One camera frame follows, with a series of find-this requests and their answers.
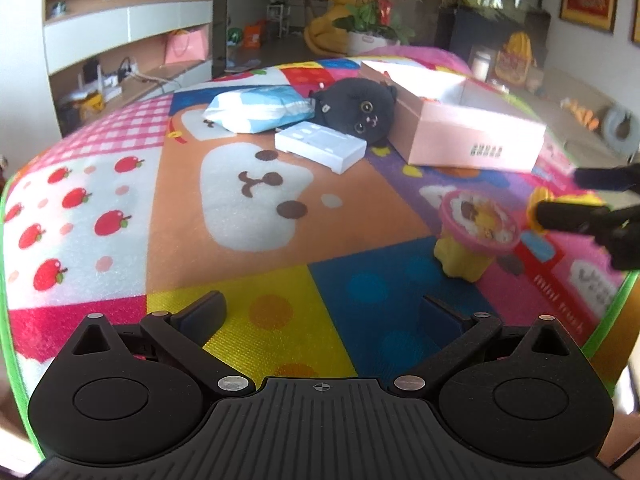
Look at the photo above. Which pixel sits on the pink gift bag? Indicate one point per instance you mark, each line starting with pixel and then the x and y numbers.
pixel 186 46

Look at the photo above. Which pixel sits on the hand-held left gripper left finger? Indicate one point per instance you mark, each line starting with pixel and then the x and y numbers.
pixel 202 312

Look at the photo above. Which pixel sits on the blue and white wipes pack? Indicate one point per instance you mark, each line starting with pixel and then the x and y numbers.
pixel 255 107

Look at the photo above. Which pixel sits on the small green ornament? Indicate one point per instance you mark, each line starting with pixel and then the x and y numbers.
pixel 58 9

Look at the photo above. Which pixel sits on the pale pink cardboard box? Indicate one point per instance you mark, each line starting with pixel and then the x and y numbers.
pixel 450 135

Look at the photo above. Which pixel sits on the white cylindrical jar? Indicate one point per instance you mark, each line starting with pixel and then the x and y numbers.
pixel 482 65

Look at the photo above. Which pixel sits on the yellow backpack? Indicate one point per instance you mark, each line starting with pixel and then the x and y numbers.
pixel 521 42

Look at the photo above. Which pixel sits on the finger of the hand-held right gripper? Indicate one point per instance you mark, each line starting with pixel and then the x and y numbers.
pixel 605 177
pixel 565 216

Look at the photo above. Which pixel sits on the white multi-socket adapter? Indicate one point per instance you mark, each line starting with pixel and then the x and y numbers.
pixel 320 145

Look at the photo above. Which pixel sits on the green striped ball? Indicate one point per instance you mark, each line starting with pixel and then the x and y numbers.
pixel 234 36

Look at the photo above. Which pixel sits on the dark cabinet with fish tank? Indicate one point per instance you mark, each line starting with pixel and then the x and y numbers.
pixel 465 25

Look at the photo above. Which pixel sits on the pink and yellow toy cup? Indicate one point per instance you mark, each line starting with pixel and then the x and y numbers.
pixel 465 255

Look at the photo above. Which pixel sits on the colourful cartoon play mat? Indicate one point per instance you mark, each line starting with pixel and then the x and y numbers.
pixel 350 240

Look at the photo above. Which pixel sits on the small yellow box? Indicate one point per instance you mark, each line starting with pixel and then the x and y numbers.
pixel 94 105

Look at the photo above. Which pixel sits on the small yellow toy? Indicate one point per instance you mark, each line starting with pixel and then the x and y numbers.
pixel 540 194

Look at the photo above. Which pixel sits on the beige sofa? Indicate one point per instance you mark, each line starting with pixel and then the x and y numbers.
pixel 565 90

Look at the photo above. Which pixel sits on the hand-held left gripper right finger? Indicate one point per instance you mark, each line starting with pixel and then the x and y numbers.
pixel 440 320

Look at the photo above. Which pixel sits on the large yellow plush toy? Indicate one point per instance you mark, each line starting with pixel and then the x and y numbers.
pixel 325 35

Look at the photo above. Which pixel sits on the small orange toy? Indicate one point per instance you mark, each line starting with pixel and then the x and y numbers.
pixel 582 112

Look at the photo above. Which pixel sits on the white stool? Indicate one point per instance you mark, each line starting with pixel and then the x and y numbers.
pixel 278 19

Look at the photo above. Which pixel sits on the white and wood shelf cabinet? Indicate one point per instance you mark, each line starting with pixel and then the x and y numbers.
pixel 150 20

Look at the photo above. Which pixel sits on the yellow mesh bag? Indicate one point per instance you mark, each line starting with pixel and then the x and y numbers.
pixel 511 72

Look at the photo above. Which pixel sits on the black plush cat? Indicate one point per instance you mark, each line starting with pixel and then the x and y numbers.
pixel 350 105

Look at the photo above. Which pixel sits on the orange paper bag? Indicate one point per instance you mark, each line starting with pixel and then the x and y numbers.
pixel 255 35

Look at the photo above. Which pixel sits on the white socket strip with plugs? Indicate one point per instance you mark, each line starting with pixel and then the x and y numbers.
pixel 127 67

